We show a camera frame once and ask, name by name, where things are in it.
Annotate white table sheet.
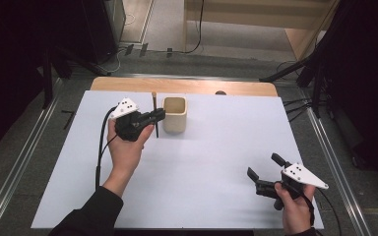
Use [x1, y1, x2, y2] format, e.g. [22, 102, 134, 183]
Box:
[31, 90, 325, 230]

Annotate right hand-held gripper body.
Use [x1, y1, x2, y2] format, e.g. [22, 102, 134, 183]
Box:
[255, 162, 330, 211]

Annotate person's right hand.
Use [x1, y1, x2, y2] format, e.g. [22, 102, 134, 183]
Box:
[274, 181, 317, 236]

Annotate black cabinet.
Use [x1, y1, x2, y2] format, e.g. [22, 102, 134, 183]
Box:
[80, 0, 126, 64]

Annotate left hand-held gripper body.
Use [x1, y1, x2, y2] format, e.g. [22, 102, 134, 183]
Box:
[108, 97, 156, 143]

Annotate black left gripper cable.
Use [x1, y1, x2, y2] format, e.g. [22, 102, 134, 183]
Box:
[94, 106, 119, 191]

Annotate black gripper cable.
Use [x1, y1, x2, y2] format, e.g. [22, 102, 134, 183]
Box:
[94, 106, 119, 191]
[299, 186, 343, 236]

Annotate black metal stand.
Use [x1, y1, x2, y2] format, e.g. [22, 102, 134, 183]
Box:
[40, 45, 111, 110]

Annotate beige square cup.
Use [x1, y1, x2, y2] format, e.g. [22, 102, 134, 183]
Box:
[160, 95, 188, 134]

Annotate wooden table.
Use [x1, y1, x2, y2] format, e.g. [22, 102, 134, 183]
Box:
[90, 77, 279, 97]

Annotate metal floor rail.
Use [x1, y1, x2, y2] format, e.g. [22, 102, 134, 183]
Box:
[303, 91, 372, 236]
[0, 78, 63, 236]

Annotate light wooden shelf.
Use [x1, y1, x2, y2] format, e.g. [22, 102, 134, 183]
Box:
[183, 0, 343, 61]

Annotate black tripod stand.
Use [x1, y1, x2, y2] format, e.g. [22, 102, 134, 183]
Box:
[259, 0, 352, 117]

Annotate black floor cables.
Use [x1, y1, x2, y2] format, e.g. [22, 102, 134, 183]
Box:
[283, 97, 314, 123]

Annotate person's left hand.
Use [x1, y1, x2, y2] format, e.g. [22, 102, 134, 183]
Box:
[106, 118, 156, 185]

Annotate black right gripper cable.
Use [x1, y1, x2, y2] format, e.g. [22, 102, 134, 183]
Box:
[299, 186, 343, 236]

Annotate black hanging cable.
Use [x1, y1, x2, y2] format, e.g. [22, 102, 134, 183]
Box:
[176, 0, 206, 55]

